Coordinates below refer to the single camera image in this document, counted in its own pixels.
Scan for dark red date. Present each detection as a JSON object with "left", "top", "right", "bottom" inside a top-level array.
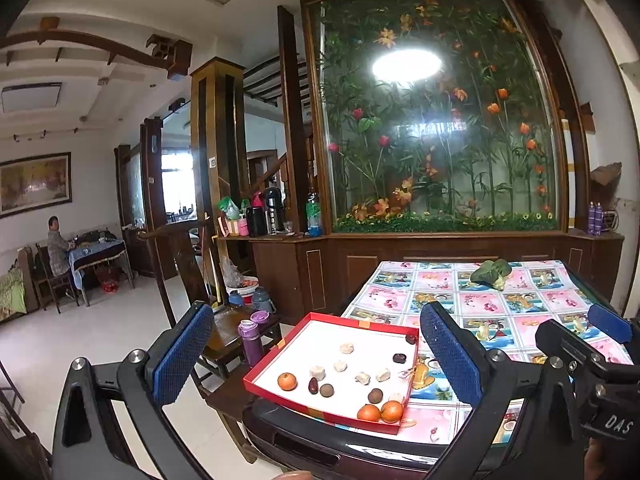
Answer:
[
  {"left": 393, "top": 353, "right": 407, "bottom": 364},
  {"left": 308, "top": 377, "right": 319, "bottom": 394}
]

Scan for beige cake piece sliced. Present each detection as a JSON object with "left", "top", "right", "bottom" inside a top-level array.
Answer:
[{"left": 375, "top": 368, "right": 390, "bottom": 382}]

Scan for orange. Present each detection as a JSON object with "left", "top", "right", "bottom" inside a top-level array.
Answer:
[
  {"left": 357, "top": 404, "right": 381, "bottom": 424},
  {"left": 277, "top": 372, "right": 297, "bottom": 391},
  {"left": 380, "top": 400, "right": 404, "bottom": 424}
]

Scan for brown kiwi fruit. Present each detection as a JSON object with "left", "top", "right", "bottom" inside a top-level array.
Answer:
[
  {"left": 319, "top": 384, "right": 334, "bottom": 398},
  {"left": 368, "top": 388, "right": 383, "bottom": 404}
]

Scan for person's right hand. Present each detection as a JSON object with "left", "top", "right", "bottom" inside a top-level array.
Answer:
[{"left": 584, "top": 438, "right": 605, "bottom": 480}]

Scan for person's left hand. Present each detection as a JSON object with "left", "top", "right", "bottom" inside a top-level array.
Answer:
[{"left": 272, "top": 470, "right": 314, "bottom": 480}]

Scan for purple thermos bottle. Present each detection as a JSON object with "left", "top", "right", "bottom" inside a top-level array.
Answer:
[{"left": 238, "top": 318, "right": 264, "bottom": 367}]

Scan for colourful fruit print tablecloth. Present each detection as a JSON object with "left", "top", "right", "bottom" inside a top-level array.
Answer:
[{"left": 343, "top": 260, "right": 605, "bottom": 445}]

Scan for wooden chair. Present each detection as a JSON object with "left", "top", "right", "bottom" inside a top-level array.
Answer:
[{"left": 136, "top": 218, "right": 284, "bottom": 463}]

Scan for green leafy vegetable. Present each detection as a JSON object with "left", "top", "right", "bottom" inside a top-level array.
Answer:
[{"left": 470, "top": 259, "right": 512, "bottom": 292}]

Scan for red tray white inside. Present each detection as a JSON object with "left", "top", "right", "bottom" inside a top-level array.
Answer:
[{"left": 243, "top": 313, "right": 419, "bottom": 434}]

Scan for purple spray bottles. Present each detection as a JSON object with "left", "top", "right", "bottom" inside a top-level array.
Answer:
[{"left": 587, "top": 203, "right": 603, "bottom": 236}]

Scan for dining table blue cloth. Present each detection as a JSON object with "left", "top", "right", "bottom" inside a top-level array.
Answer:
[{"left": 68, "top": 238, "right": 134, "bottom": 307}]

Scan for seated person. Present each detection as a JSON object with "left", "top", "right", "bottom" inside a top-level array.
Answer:
[{"left": 47, "top": 216, "right": 75, "bottom": 276}]

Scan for black thermos flask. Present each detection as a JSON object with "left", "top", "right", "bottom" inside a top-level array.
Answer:
[{"left": 264, "top": 186, "right": 284, "bottom": 234}]

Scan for green plastic bottle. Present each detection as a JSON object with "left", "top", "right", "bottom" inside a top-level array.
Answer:
[{"left": 306, "top": 192, "right": 323, "bottom": 237}]

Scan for framed landscape painting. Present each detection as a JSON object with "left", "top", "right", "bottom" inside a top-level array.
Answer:
[{"left": 1, "top": 152, "right": 73, "bottom": 218}]

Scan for artificial flower glass panel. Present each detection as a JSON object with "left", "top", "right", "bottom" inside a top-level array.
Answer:
[{"left": 300, "top": 0, "right": 566, "bottom": 234}]

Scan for ceiling lamp panel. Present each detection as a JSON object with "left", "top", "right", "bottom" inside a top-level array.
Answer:
[{"left": 1, "top": 82, "right": 62, "bottom": 114}]

